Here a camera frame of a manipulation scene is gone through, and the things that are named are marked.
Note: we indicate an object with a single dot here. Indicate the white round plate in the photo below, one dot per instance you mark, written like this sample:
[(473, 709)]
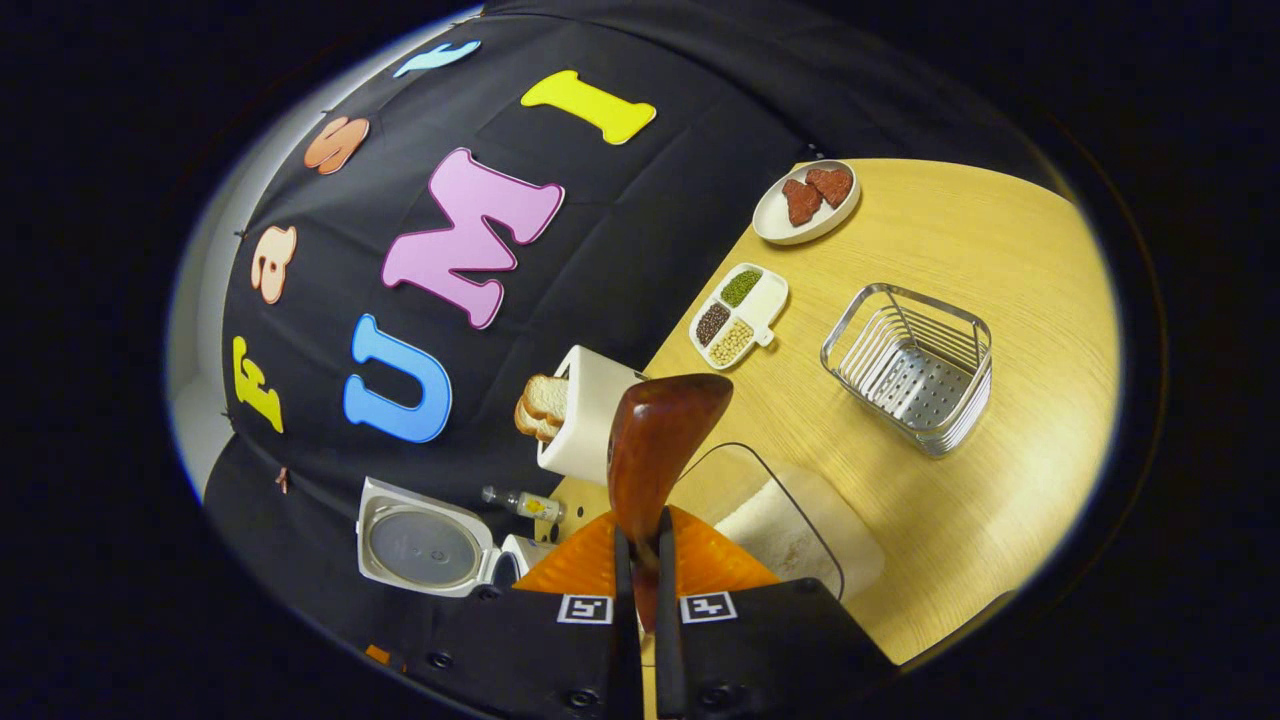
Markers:
[(775, 230)]

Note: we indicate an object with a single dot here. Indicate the small clear glass bottle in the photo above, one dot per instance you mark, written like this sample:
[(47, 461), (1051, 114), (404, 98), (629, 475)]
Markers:
[(525, 504)]

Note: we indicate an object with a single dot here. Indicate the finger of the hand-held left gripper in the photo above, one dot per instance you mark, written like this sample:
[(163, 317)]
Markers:
[(378, 655)]

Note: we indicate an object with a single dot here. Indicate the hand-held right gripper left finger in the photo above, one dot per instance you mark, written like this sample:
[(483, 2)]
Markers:
[(627, 620)]

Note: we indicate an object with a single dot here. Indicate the red meat piece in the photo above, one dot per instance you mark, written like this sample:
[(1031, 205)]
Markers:
[(832, 186), (802, 202)]

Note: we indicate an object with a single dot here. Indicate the white divided bean dish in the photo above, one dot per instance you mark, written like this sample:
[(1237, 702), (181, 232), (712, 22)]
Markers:
[(765, 300)]

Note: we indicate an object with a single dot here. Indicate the clear rice container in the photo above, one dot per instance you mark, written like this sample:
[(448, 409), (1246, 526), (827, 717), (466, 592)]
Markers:
[(860, 560)]

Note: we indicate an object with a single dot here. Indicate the white rice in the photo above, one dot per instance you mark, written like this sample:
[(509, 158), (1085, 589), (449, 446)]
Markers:
[(780, 530)]

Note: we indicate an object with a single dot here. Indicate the white toaster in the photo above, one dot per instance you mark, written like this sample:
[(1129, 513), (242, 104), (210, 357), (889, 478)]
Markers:
[(590, 420)]

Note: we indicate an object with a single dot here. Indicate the white rice cooker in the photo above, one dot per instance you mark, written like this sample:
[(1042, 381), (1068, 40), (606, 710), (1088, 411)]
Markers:
[(420, 545)]

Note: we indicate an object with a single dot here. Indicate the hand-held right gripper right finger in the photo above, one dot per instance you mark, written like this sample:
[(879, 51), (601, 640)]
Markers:
[(670, 650)]

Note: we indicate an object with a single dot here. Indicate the toasted bread slice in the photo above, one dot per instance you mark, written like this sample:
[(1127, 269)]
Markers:
[(532, 420), (548, 395)]

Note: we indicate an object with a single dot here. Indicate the brown wooden spoon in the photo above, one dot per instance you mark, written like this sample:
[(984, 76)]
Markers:
[(660, 430)]

